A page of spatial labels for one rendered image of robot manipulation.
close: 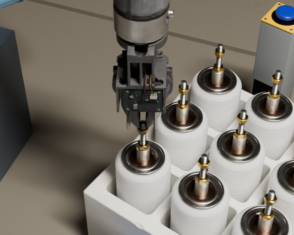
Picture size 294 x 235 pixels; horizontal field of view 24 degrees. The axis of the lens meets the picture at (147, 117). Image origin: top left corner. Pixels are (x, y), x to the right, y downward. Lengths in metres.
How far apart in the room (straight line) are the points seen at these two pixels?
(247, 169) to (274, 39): 0.31
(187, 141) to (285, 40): 0.29
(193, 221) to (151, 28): 0.36
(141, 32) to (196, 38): 0.89
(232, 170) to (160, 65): 0.27
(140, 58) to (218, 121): 0.43
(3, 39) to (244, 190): 0.53
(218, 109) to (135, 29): 0.43
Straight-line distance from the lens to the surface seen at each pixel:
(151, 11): 0.88
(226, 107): 1.29
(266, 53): 1.39
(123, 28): 0.90
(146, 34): 0.90
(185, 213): 1.10
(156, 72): 0.97
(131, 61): 0.91
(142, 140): 1.12
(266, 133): 1.24
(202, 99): 1.28
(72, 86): 1.65
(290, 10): 1.36
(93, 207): 1.23
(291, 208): 1.15
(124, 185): 1.16
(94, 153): 1.50
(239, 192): 1.21
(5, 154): 1.46
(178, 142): 1.20
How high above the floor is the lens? 1.14
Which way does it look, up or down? 47 degrees down
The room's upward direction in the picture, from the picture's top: straight up
